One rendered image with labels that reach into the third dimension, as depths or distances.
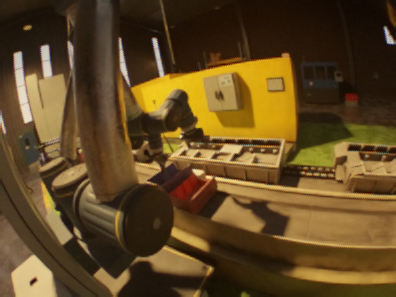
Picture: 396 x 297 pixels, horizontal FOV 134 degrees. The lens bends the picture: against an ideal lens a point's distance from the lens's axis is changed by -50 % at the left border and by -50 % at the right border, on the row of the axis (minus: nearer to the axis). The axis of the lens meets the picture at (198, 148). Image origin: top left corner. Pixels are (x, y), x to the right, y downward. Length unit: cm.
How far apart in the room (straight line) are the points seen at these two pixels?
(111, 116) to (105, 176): 14
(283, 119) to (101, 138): 330
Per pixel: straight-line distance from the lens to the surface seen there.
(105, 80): 42
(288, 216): 107
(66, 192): 62
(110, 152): 40
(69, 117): 124
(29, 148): 1177
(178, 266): 139
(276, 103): 342
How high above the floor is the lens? 151
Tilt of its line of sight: 21 degrees down
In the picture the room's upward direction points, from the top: 12 degrees counter-clockwise
